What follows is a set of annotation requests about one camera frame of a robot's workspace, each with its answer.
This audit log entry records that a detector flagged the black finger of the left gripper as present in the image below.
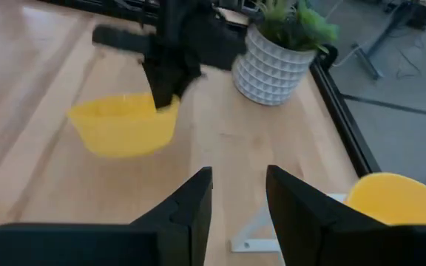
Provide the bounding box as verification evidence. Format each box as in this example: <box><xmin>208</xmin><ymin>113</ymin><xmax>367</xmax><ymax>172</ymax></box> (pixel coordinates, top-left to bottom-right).
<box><xmin>92</xmin><ymin>24</ymin><xmax>163</xmax><ymax>108</ymax></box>
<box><xmin>160</xmin><ymin>55</ymin><xmax>202</xmax><ymax>109</ymax></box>

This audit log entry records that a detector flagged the white perforated metal shelf rack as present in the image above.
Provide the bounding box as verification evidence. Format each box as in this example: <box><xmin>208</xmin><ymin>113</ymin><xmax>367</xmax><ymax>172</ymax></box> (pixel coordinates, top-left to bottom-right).
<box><xmin>230</xmin><ymin>193</ymin><xmax>348</xmax><ymax>266</ymax></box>

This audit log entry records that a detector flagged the yellow plastic mini bowl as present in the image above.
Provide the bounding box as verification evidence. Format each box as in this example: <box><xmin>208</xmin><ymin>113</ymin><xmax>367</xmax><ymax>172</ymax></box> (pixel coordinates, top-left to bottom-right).
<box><xmin>343</xmin><ymin>171</ymin><xmax>426</xmax><ymax>227</ymax></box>
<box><xmin>67</xmin><ymin>92</ymin><xmax>180</xmax><ymax>159</ymax></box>

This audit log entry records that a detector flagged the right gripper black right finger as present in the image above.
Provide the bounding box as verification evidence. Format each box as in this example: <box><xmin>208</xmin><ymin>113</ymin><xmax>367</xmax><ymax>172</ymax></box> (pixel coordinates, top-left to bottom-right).
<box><xmin>266</xmin><ymin>164</ymin><xmax>426</xmax><ymax>266</ymax></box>

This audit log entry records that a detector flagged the grey table leg foot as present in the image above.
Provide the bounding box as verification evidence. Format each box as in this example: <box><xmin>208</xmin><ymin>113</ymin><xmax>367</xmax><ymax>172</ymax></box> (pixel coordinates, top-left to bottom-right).
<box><xmin>351</xmin><ymin>0</ymin><xmax>413</xmax><ymax>81</ymax></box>

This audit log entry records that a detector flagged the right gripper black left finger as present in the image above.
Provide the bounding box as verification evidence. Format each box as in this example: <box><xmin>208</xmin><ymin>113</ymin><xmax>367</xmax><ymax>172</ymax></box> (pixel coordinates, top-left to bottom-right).
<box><xmin>0</xmin><ymin>166</ymin><xmax>214</xmax><ymax>266</ymax></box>

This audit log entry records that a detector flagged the green succulent in white pot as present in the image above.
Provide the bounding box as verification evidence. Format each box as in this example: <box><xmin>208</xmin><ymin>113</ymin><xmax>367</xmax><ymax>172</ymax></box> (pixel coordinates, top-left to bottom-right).
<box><xmin>231</xmin><ymin>0</ymin><xmax>339</xmax><ymax>107</ymax></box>

